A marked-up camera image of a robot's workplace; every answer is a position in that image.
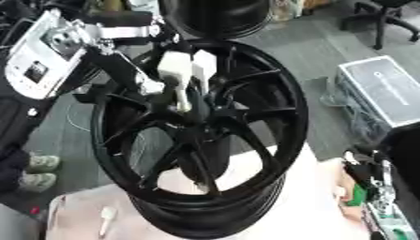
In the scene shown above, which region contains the black office chair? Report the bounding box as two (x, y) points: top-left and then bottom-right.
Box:
(339, 0), (420, 51)

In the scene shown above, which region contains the person's leg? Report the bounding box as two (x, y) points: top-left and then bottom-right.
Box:
(0, 149), (32, 195)

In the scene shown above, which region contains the person's pale shoe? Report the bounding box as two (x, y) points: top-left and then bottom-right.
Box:
(24, 154), (63, 174)
(18, 172), (59, 193)

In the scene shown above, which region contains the grey and white box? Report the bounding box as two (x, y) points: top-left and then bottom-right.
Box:
(335, 55), (420, 128)

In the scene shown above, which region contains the black spoked wheel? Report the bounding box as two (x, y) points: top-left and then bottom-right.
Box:
(88, 38), (310, 240)

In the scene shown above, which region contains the black round wheel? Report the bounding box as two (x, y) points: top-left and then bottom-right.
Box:
(157, 0), (276, 40)

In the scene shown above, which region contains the white pin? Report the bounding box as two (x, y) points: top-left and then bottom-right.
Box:
(156, 51), (196, 113)
(190, 49), (220, 95)
(97, 205), (120, 238)

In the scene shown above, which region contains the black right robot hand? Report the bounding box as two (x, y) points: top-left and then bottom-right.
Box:
(341, 148), (386, 202)

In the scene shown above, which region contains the thin white cable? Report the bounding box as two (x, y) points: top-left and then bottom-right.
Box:
(64, 102), (94, 133)

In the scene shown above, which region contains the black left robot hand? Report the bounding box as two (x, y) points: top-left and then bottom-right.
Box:
(75, 10), (186, 104)

